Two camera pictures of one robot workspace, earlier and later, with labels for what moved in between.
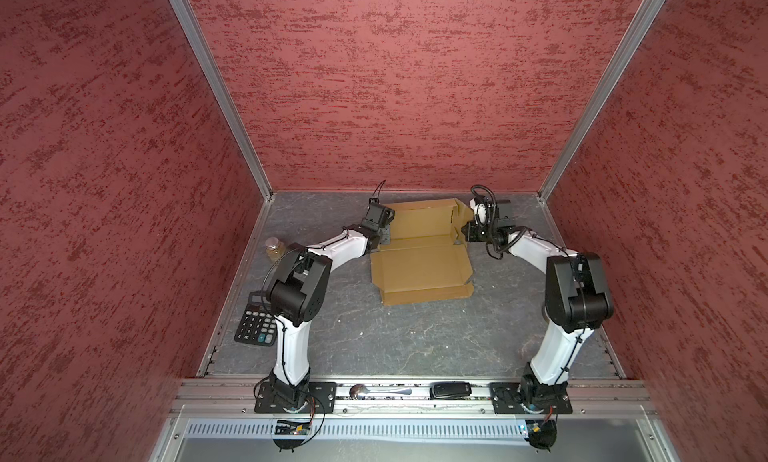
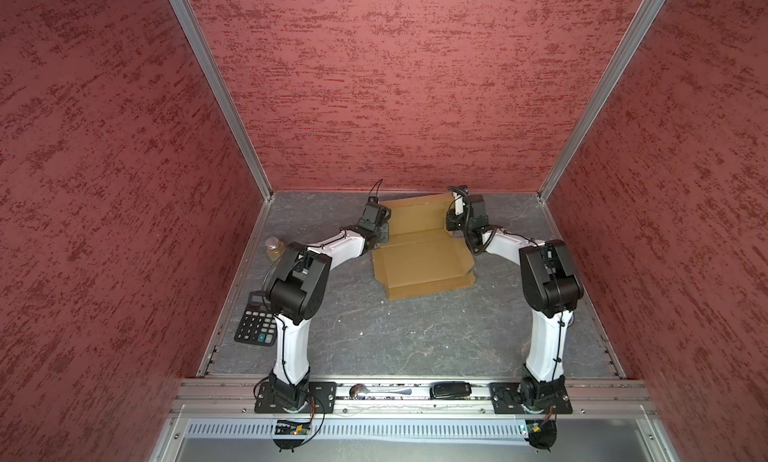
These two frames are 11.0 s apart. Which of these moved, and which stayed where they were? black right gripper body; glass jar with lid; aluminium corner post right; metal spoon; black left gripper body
Moved: black right gripper body
Stayed: black left gripper body; metal spoon; aluminium corner post right; glass jar with lid
